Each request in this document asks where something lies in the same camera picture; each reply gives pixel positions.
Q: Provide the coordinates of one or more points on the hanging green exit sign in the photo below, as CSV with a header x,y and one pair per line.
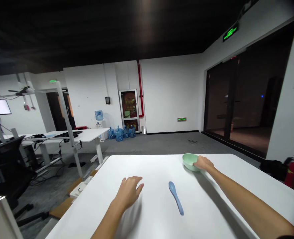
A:
x,y
231,32

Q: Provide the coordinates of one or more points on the aluminium profile frame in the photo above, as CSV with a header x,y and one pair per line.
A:
x,y
71,139

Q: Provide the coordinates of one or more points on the white office desk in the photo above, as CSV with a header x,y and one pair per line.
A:
x,y
89,134

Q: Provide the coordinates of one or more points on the dark wooden door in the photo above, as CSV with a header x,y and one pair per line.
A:
x,y
62,112

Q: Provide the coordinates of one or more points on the black office chair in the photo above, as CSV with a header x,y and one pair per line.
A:
x,y
7,164

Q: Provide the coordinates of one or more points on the small silver bin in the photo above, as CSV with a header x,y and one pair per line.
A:
x,y
144,130

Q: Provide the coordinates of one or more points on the person's left hand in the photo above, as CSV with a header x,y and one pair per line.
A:
x,y
128,191

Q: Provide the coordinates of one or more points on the blue plastic spoon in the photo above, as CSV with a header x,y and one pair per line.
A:
x,y
176,196

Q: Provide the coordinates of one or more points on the light green bowl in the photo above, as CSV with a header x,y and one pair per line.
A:
x,y
189,161

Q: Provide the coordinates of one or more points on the dark glass sliding door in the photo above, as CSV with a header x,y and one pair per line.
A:
x,y
249,99

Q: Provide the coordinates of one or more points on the brown cardboard sheet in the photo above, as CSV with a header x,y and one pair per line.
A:
x,y
73,191

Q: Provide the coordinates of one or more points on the red fire extinguisher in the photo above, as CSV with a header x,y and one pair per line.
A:
x,y
292,171

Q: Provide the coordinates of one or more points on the red wall pipe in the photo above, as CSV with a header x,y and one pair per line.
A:
x,y
140,84

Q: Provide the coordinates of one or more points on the black bag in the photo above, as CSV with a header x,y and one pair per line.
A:
x,y
273,169

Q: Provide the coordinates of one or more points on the person's right hand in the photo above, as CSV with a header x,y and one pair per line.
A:
x,y
205,163

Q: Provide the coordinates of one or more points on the green wall exit sign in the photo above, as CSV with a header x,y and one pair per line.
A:
x,y
182,119

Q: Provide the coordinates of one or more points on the green exit sign above door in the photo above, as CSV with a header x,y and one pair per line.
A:
x,y
53,81

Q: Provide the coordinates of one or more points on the blue water jug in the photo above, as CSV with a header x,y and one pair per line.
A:
x,y
125,132
132,132
111,134
119,135

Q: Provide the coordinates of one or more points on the aluminium profile post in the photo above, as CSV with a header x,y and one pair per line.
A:
x,y
2,216

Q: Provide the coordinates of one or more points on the black wall box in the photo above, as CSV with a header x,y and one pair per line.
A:
x,y
108,99

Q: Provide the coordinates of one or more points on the water dispenser with blue bottle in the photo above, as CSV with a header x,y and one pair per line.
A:
x,y
100,119

